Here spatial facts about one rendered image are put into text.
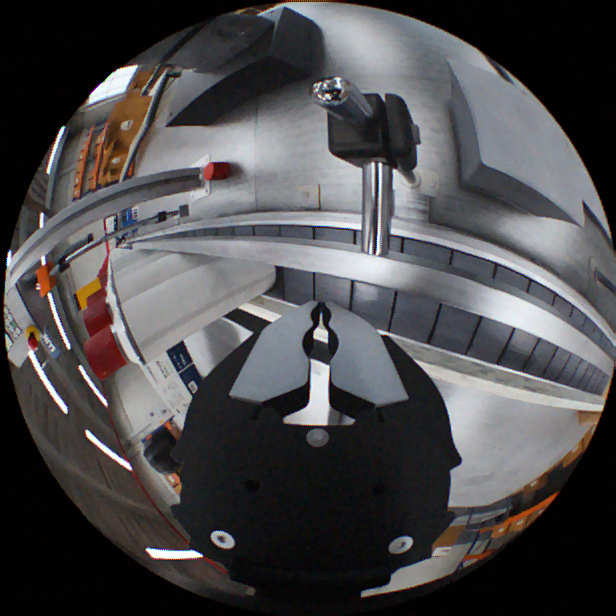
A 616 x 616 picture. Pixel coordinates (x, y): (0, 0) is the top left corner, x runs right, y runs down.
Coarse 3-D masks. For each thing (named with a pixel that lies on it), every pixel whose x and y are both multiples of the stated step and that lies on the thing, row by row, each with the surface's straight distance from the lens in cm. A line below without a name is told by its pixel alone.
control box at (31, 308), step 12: (24, 276) 50; (12, 288) 46; (24, 288) 48; (12, 300) 48; (24, 300) 48; (36, 300) 54; (12, 312) 50; (24, 312) 49; (36, 312) 52; (24, 324) 51; (36, 324) 51; (12, 336) 55; (24, 336) 54; (36, 336) 53; (12, 348) 58; (24, 348) 57; (12, 360) 62
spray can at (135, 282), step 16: (176, 256) 22; (192, 256) 22; (208, 256) 22; (144, 272) 21; (160, 272) 20; (176, 272) 21; (112, 288) 20; (128, 288) 20; (144, 288) 20; (96, 304) 22; (112, 304) 20; (96, 320) 21; (112, 320) 21
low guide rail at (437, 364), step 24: (264, 312) 20; (288, 312) 19; (432, 360) 16; (456, 360) 17; (480, 384) 17; (504, 384) 18; (528, 384) 21; (552, 384) 25; (576, 408) 32; (600, 408) 46
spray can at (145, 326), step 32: (160, 288) 17; (192, 288) 16; (224, 288) 17; (256, 288) 20; (128, 320) 16; (160, 320) 15; (192, 320) 16; (96, 352) 17; (128, 352) 16; (160, 352) 17
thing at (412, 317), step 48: (144, 240) 84; (336, 240) 17; (288, 288) 22; (336, 288) 18; (384, 288) 17; (528, 288) 18; (432, 336) 18; (480, 336) 18; (528, 336) 20; (576, 384) 33
